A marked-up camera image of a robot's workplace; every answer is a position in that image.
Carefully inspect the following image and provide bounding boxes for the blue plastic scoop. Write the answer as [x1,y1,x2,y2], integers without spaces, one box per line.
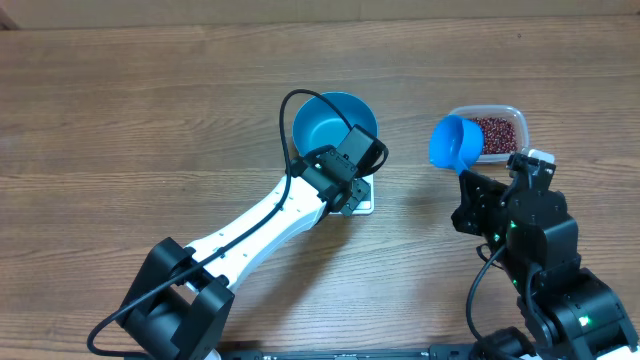
[429,115,484,175]

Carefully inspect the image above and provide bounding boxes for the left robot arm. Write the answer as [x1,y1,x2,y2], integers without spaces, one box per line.
[117,125,389,359]

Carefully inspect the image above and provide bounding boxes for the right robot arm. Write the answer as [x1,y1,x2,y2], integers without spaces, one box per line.
[452,163,639,359]

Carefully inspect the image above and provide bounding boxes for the teal bowl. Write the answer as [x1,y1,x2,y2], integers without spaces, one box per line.
[292,92,379,156]

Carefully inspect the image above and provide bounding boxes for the red beans in container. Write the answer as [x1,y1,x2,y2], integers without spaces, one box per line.
[471,117,517,155]

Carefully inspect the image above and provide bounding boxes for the clear plastic container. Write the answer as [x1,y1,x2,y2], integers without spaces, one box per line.
[451,105,529,164]

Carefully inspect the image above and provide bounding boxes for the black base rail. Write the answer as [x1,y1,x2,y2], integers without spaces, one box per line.
[218,344,497,360]

